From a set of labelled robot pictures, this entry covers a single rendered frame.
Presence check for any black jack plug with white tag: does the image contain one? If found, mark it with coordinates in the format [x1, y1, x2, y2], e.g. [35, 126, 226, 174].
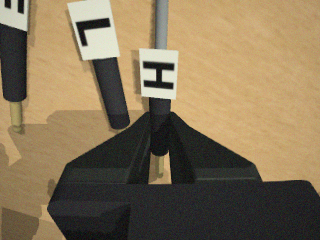
[139, 48, 179, 178]

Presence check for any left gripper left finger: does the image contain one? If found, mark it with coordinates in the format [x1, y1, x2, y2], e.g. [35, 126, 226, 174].
[57, 112, 151, 185]

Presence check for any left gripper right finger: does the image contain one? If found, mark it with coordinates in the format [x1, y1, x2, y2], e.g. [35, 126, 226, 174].
[169, 111, 263, 184]

